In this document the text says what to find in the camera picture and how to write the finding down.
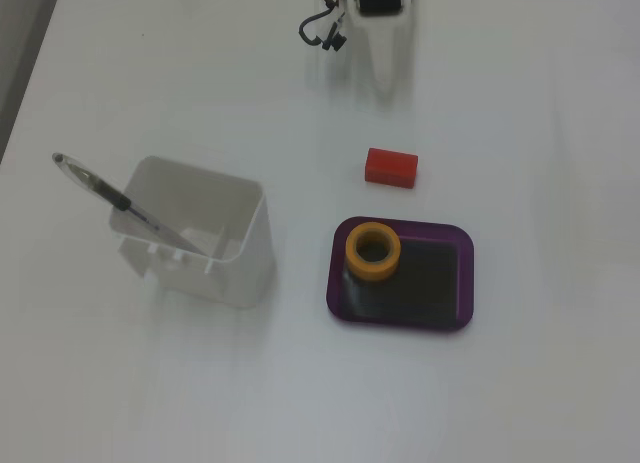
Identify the red cube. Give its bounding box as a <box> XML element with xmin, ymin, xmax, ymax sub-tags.
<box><xmin>363</xmin><ymin>147</ymin><xmax>420</xmax><ymax>190</ymax></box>

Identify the white plastic box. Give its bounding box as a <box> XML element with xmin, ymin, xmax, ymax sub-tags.
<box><xmin>108</xmin><ymin>155</ymin><xmax>277</xmax><ymax>310</ymax></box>

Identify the small black connector plug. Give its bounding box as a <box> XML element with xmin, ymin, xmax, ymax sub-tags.
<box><xmin>321</xmin><ymin>31</ymin><xmax>348</xmax><ymax>53</ymax></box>

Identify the yellow tape roll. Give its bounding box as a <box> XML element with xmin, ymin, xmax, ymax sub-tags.
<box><xmin>345</xmin><ymin>221</ymin><xmax>403</xmax><ymax>283</ymax></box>

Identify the purple metal tray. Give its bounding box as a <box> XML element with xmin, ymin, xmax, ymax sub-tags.
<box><xmin>324</xmin><ymin>215</ymin><xmax>475</xmax><ymax>333</ymax></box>

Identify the clear black ballpoint pen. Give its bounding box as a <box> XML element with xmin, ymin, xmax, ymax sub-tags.
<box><xmin>51</xmin><ymin>151</ymin><xmax>207</xmax><ymax>257</ymax></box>

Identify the thin dark grey cable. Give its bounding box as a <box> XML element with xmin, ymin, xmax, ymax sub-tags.
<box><xmin>298</xmin><ymin>8</ymin><xmax>347</xmax><ymax>48</ymax></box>

